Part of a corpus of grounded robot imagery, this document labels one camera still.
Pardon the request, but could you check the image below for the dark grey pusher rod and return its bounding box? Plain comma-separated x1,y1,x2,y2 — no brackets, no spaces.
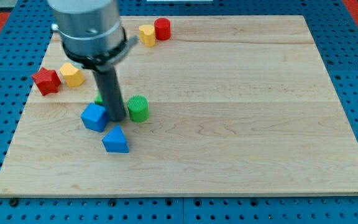
93,67,126,122

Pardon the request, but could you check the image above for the black clamp ring with bracket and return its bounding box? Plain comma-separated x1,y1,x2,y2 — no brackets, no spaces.
51,23,139,72

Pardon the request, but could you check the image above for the green cylinder block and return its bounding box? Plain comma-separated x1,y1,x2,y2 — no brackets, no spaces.
127,95,149,123

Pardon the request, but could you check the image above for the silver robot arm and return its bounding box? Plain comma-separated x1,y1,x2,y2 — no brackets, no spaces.
48,0,139,121

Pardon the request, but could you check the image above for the blue cube block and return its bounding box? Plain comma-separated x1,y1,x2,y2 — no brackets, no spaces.
80,103,109,132

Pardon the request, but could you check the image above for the green block behind rod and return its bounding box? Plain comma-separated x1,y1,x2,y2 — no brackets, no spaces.
94,92,104,106

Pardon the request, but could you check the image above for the yellow pentagon block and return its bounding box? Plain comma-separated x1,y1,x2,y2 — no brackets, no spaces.
60,63,85,87

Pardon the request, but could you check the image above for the red star block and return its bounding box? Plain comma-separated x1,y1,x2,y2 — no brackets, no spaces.
31,67,61,96

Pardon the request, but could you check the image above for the yellow heart block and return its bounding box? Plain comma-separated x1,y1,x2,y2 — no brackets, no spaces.
138,24,156,47

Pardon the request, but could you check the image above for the blue triangle block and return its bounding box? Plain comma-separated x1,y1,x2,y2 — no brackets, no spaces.
102,125,129,153

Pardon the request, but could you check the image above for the red cylinder block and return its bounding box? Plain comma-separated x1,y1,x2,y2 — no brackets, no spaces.
154,17,171,40

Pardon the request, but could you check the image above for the wooden board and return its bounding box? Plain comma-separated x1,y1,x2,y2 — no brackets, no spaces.
0,16,358,198

